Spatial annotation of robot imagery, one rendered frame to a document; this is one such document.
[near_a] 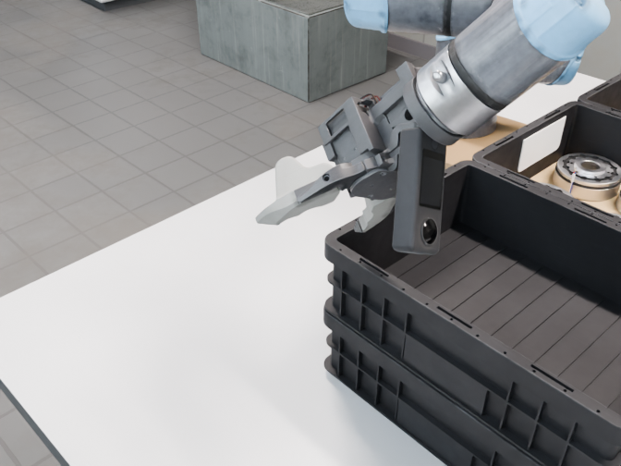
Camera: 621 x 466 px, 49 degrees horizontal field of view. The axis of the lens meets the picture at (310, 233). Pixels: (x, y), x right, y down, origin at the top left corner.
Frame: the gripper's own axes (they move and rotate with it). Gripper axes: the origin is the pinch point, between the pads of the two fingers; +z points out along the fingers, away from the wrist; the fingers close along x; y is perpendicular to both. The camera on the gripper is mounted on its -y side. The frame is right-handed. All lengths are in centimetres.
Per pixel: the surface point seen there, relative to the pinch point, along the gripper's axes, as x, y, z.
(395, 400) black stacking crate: -18.0, -16.8, 11.6
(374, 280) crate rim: -8.5, -5.4, 0.6
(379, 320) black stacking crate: -12.5, -8.4, 5.2
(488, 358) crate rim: -10.2, -18.4, -8.0
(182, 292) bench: -11.1, 12.1, 39.7
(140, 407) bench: 2.9, -6.6, 36.1
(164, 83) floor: -136, 199, 178
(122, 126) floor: -102, 162, 175
